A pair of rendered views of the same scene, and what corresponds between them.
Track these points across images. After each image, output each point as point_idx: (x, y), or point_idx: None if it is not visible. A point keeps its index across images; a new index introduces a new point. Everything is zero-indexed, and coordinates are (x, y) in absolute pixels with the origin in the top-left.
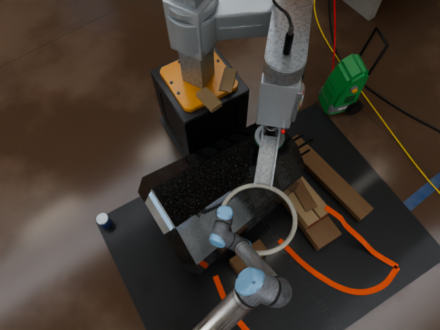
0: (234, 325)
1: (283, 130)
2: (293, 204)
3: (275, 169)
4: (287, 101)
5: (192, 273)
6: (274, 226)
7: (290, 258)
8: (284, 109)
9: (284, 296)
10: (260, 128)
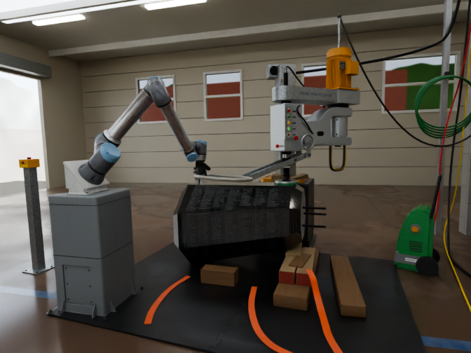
0: (133, 104)
1: (276, 144)
2: (285, 260)
3: (270, 191)
4: (280, 118)
5: (180, 269)
6: (261, 281)
7: (247, 297)
8: (280, 127)
9: (157, 83)
10: None
